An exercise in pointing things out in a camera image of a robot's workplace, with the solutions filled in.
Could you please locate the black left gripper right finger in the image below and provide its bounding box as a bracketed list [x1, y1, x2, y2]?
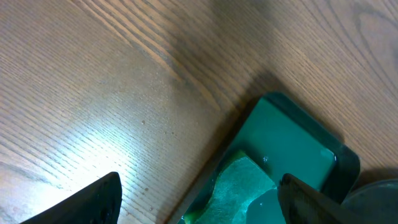
[277, 173, 364, 224]

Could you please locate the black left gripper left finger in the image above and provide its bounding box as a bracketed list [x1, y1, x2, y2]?
[21, 172, 122, 224]

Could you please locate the green scrubbing sponge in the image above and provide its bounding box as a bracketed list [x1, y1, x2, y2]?
[182, 151, 274, 224]

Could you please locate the dark green rectangular tray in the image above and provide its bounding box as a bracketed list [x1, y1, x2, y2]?
[169, 91, 360, 223]

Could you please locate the round black serving tray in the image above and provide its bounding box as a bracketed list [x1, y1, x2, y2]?
[341, 179, 397, 224]

